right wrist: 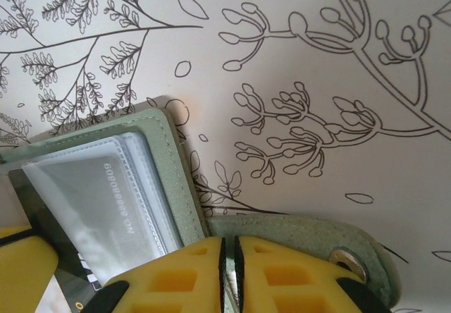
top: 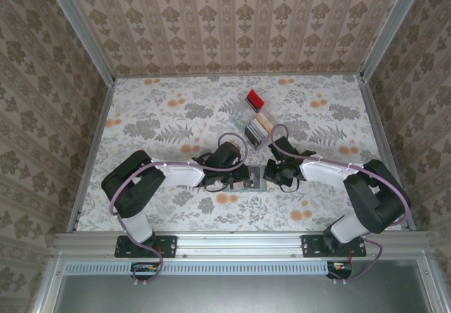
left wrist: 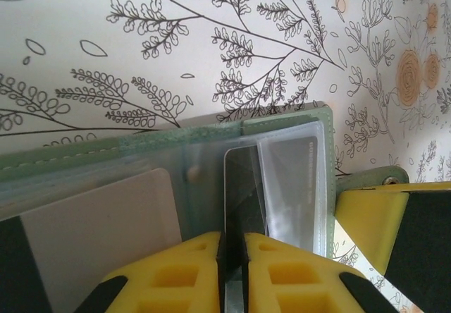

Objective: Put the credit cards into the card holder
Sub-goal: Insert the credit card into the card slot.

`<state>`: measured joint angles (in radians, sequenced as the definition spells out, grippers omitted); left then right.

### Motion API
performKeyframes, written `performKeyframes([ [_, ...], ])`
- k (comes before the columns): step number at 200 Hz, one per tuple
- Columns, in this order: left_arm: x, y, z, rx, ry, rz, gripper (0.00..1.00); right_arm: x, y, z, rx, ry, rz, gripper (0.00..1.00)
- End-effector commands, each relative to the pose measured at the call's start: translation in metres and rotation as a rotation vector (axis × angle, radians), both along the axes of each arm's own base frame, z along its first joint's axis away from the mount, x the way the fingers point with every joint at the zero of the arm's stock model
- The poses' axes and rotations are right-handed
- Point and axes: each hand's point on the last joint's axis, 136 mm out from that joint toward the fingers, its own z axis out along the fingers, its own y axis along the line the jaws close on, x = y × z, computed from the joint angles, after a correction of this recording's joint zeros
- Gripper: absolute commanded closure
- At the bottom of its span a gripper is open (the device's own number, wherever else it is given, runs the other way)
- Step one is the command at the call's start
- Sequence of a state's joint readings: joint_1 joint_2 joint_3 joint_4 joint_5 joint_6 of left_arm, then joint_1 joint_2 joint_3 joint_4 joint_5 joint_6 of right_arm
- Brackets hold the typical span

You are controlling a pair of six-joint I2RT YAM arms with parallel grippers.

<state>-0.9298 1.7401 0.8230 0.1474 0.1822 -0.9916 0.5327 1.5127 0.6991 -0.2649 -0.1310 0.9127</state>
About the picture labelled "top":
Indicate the green card holder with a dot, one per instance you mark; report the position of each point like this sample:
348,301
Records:
259,188

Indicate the tan credit card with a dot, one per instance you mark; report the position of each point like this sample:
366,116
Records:
264,122

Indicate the clear acrylic card box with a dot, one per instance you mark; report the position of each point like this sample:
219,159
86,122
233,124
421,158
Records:
239,113

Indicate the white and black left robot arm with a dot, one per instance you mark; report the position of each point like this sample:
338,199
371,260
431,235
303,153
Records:
134,186

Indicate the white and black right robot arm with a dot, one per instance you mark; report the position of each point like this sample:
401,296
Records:
377,200

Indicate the floral patterned table cover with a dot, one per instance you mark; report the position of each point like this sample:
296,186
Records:
176,115

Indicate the grey metal panel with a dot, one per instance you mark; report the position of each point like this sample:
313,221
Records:
229,295

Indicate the aluminium mounting rail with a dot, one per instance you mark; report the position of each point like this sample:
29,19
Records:
239,244

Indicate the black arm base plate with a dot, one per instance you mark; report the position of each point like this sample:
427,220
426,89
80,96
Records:
310,246
169,246

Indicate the aluminium table end rail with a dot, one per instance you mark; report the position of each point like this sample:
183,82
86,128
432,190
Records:
229,75

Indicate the aluminium table side rail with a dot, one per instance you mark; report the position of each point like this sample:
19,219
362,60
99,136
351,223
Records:
91,151
380,133

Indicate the aluminium frame post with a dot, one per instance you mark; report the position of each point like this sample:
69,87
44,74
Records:
393,27
81,27

